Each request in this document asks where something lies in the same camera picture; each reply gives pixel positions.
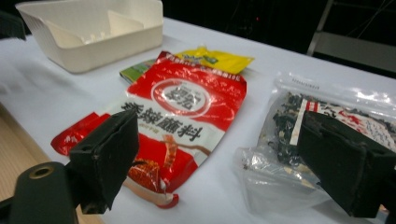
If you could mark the white plastic container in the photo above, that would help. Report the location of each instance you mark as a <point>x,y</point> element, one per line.
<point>93,53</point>

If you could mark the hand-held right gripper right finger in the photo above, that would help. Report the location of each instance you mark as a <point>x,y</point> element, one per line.
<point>342,165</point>

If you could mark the red seasoning packet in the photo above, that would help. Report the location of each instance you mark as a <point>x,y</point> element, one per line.
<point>186,93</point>

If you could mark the yellow sauce pouch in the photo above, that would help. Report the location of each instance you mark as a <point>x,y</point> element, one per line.
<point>221,60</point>

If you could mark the white metal desk frame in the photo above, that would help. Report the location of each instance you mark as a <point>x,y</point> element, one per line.
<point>351,48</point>

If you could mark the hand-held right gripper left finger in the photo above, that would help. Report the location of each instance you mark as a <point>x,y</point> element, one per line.
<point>106,155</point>

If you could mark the clear bag of dried seaweed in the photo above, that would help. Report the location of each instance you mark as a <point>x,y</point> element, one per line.
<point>280,130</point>

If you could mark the white board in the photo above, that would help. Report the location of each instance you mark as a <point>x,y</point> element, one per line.
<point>46,87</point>

